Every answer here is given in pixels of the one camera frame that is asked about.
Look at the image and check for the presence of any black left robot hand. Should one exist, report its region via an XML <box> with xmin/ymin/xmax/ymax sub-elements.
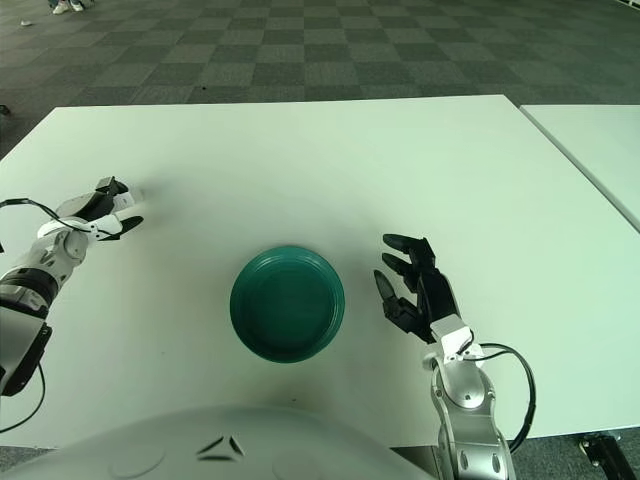
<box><xmin>57</xmin><ymin>175</ymin><xmax>145</xmax><ymax>244</ymax></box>

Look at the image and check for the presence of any white neighbouring table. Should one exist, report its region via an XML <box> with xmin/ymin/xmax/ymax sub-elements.
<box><xmin>519</xmin><ymin>103</ymin><xmax>640</xmax><ymax>234</ymax></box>

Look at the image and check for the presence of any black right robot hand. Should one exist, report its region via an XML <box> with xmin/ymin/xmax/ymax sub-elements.
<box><xmin>373</xmin><ymin>233</ymin><xmax>476</xmax><ymax>359</ymax></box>

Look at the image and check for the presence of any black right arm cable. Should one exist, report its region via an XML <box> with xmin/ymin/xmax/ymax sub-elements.
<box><xmin>462</xmin><ymin>342</ymin><xmax>537</xmax><ymax>449</ymax></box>

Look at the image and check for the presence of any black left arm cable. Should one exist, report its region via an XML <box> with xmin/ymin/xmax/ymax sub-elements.
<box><xmin>0</xmin><ymin>198</ymin><xmax>94</xmax><ymax>434</ymax></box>

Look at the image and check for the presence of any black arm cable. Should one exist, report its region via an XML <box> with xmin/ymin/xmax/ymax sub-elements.
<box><xmin>462</xmin><ymin>342</ymin><xmax>537</xmax><ymax>449</ymax></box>
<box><xmin>0</xmin><ymin>198</ymin><xmax>94</xmax><ymax>434</ymax></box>

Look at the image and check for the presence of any green round plate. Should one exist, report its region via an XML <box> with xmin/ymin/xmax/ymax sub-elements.
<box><xmin>229</xmin><ymin>244</ymin><xmax>347</xmax><ymax>365</ymax></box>

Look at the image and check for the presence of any black table leg base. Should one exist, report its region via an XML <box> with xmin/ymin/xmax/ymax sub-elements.
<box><xmin>578</xmin><ymin>433</ymin><xmax>629</xmax><ymax>480</ymax></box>

